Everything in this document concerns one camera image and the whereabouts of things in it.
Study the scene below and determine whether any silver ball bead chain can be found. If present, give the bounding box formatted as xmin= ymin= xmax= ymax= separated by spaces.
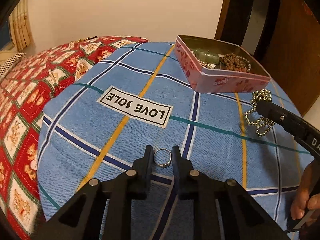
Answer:
xmin=244 ymin=88 xmax=276 ymax=138

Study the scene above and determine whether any small silver ring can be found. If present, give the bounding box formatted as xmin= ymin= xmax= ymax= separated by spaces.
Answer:
xmin=152 ymin=147 xmax=173 ymax=169

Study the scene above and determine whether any brown wooden bead string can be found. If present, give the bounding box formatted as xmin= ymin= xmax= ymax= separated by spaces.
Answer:
xmin=221 ymin=52 xmax=252 ymax=74

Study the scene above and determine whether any pearl bead necklace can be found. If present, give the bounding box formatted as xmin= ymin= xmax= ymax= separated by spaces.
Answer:
xmin=199 ymin=60 xmax=217 ymax=69

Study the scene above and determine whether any right hand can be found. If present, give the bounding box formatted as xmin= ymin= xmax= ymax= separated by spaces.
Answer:
xmin=290 ymin=160 xmax=320 ymax=226

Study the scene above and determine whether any brown wooden door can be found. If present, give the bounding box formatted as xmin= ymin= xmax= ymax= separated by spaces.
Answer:
xmin=262 ymin=0 xmax=319 ymax=115

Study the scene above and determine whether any blue plaid cloth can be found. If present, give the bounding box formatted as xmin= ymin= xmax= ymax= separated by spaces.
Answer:
xmin=37 ymin=43 xmax=312 ymax=229

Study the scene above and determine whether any pink rectangular tin box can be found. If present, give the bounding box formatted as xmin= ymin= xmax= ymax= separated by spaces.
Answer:
xmin=175 ymin=35 xmax=271 ymax=93

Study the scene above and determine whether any red patterned bedspread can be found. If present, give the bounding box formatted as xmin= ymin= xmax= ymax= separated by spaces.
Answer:
xmin=1 ymin=36 xmax=145 ymax=239

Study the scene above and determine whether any striped pillow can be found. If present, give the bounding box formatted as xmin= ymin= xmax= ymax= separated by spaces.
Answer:
xmin=0 ymin=50 xmax=25 ymax=78

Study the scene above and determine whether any window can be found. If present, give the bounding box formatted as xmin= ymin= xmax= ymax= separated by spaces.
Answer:
xmin=0 ymin=21 xmax=14 ymax=50

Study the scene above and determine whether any beige curtain right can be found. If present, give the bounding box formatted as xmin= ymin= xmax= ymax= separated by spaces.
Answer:
xmin=9 ymin=0 xmax=33 ymax=52

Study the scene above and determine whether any brown door frame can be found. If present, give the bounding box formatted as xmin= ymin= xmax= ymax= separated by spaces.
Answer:
xmin=214 ymin=0 xmax=230 ymax=40

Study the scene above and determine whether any gold chain on bed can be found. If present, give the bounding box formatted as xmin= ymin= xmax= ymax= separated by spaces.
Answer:
xmin=70 ymin=36 xmax=99 ymax=43

